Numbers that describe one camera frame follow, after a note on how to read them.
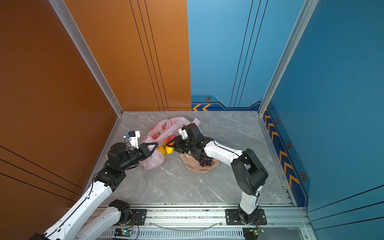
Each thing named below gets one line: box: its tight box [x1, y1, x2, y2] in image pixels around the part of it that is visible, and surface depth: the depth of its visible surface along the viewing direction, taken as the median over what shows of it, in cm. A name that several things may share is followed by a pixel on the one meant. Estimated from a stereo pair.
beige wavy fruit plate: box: [180, 152, 220, 173], surface depth 91 cm
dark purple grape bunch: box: [198, 155, 213, 167], surface depth 89 cm
